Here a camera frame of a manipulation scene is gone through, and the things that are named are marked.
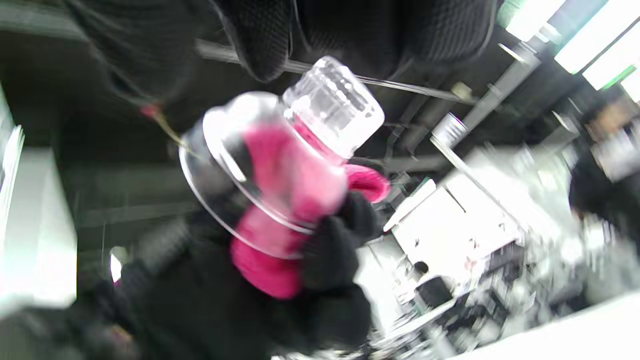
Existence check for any clear domed cup lid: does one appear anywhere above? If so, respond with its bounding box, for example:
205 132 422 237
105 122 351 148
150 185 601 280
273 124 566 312
179 56 386 261

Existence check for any person's right hand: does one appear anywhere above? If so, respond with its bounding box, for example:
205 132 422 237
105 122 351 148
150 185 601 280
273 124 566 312
75 190 381 360

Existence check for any person's left hand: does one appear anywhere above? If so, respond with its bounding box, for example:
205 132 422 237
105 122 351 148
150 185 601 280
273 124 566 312
65 0 501 106

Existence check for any bright ceiling light panel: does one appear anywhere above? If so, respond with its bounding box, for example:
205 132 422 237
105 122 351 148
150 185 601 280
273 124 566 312
555 0 640 76
505 0 566 43

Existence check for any pink microfibre cloth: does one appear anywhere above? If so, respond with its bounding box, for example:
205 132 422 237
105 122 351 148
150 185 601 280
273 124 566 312
230 122 391 301

